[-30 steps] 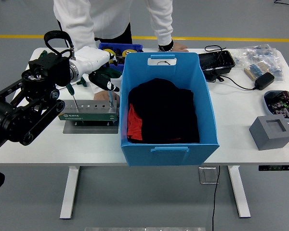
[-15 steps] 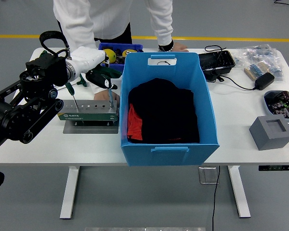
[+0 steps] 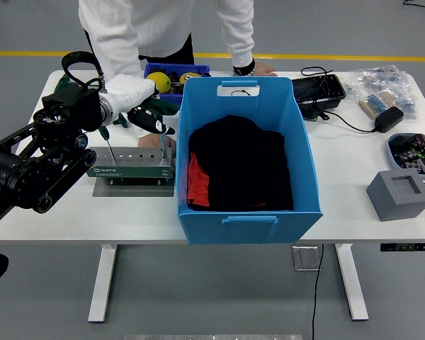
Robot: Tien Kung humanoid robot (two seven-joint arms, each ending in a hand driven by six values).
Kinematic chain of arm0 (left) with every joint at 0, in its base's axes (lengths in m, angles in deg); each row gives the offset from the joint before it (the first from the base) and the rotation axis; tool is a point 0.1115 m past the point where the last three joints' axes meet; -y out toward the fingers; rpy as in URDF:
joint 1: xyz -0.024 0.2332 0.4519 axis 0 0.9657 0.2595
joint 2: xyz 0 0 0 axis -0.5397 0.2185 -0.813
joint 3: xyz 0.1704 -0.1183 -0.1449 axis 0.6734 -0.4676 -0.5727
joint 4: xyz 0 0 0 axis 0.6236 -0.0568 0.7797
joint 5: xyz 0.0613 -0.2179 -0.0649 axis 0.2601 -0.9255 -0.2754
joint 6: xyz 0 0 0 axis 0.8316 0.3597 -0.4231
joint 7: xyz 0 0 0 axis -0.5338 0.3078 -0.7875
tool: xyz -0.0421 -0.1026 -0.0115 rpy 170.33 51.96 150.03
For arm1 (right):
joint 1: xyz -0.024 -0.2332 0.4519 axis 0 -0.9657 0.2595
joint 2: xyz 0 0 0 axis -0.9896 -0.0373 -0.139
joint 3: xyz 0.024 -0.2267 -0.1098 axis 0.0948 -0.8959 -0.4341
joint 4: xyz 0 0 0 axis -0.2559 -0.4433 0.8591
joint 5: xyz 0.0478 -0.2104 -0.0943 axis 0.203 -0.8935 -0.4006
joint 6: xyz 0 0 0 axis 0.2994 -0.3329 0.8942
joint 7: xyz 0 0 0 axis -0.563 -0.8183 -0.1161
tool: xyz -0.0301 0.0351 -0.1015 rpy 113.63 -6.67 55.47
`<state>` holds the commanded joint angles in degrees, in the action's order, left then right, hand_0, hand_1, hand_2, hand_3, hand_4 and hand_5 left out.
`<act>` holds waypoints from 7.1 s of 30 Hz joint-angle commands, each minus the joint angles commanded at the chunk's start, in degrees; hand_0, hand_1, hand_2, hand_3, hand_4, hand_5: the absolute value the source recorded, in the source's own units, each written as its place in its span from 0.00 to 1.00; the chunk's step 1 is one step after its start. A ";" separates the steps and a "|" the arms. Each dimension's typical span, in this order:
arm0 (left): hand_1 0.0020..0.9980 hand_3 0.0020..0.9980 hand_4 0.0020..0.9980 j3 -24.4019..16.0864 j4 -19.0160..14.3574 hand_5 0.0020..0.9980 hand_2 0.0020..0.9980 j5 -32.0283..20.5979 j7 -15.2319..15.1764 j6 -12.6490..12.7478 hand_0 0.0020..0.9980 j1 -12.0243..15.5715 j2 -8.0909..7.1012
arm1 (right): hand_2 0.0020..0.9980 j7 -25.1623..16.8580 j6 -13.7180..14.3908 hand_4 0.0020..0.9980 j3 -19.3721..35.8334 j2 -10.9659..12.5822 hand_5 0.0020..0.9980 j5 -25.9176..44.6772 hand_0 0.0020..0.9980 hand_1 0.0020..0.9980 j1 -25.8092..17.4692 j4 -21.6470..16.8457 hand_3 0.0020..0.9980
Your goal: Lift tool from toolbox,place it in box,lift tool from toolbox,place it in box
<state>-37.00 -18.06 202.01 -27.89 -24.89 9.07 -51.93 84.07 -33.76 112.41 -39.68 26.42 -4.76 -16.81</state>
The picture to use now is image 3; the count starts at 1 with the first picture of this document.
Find electronic circuit boards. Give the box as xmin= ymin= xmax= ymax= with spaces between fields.
xmin=390 ymin=133 xmax=425 ymax=175

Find person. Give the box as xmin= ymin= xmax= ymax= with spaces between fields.
xmin=78 ymin=0 xmax=279 ymax=157

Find large green T-handle hex key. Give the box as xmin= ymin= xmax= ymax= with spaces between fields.
xmin=137 ymin=97 xmax=181 ymax=159

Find person's left hand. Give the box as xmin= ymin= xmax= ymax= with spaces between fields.
xmin=249 ymin=62 xmax=278 ymax=78

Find black table control panel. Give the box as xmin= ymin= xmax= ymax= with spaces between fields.
xmin=380 ymin=242 xmax=425 ymax=253

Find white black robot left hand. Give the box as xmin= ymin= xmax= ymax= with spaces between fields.
xmin=106 ymin=73 xmax=176 ymax=136

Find person's right hand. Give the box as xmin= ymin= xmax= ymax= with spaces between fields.
xmin=137 ymin=133 xmax=177 ymax=157

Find small green T-handle hex key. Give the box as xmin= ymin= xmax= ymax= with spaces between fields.
xmin=98 ymin=126 xmax=116 ymax=159

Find yellow floor tape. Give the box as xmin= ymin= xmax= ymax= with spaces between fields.
xmin=0 ymin=51 xmax=425 ymax=63

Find black plastic tray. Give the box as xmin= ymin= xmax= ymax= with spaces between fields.
xmin=290 ymin=74 xmax=347 ymax=120

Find yellow tape measure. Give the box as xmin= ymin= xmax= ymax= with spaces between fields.
xmin=178 ymin=72 xmax=203 ymax=86

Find grey cube block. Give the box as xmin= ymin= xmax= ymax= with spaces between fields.
xmin=366 ymin=169 xmax=425 ymax=222

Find green metal hex key holder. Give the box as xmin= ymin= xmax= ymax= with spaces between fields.
xmin=86 ymin=147 xmax=176 ymax=179

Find small blue parts bin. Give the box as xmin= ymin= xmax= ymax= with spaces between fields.
xmin=143 ymin=62 xmax=212 ymax=107

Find black power cable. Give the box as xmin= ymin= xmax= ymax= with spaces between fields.
xmin=300 ymin=66 xmax=378 ymax=135

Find yellow lemon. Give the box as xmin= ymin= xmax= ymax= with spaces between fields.
xmin=145 ymin=72 xmax=172 ymax=95

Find black cloth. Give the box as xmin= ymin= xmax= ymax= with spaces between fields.
xmin=187 ymin=114 xmax=294 ymax=213

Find white table leg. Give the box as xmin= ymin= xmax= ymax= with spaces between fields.
xmin=87 ymin=244 xmax=118 ymax=324
xmin=334 ymin=243 xmax=370 ymax=322

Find red cloth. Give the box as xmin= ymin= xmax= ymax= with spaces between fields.
xmin=186 ymin=152 xmax=210 ymax=208

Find black wristband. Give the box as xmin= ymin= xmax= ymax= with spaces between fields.
xmin=232 ymin=58 xmax=256 ymax=75

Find grey metal base plate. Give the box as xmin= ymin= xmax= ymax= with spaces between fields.
xmin=92 ymin=176 xmax=175 ymax=198

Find clear bags of blue parts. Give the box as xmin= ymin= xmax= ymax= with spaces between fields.
xmin=343 ymin=64 xmax=419 ymax=120

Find large blue plastic box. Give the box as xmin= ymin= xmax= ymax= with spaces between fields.
xmin=176 ymin=76 xmax=323 ymax=246

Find black power adapter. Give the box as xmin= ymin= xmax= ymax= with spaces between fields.
xmin=374 ymin=106 xmax=405 ymax=134

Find tan resistor strip bundle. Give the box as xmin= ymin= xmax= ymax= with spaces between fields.
xmin=358 ymin=90 xmax=400 ymax=118

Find metal floor plate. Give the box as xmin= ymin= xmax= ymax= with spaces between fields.
xmin=292 ymin=245 xmax=323 ymax=272

